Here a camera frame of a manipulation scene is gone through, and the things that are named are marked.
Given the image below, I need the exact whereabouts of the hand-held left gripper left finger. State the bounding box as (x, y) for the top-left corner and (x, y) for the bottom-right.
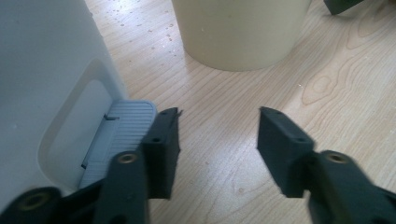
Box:
(141, 106), (183, 200)

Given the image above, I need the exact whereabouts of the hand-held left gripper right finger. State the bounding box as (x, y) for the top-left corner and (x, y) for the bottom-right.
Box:
(256, 106), (316, 199)

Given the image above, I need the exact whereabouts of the beige plastic bucket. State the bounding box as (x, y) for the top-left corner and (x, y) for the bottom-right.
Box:
(171, 0), (312, 72)

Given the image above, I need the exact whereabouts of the grey bin lid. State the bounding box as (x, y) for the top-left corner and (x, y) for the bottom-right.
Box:
(0, 0), (158, 216)

